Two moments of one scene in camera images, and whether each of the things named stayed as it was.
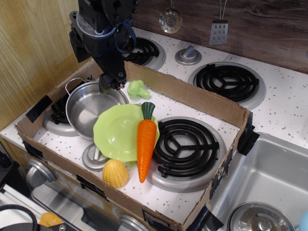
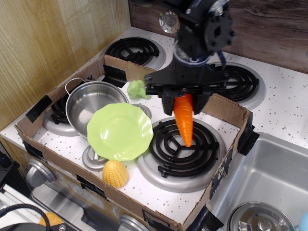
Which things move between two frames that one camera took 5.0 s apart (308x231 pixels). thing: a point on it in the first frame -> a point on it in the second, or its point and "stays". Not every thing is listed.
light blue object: (303, 224) stays
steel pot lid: (259, 216) stays
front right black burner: (189, 155) stays
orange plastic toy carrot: (146, 139) -> (184, 109)
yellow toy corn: (115, 173) stays
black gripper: (112, 64) -> (181, 78)
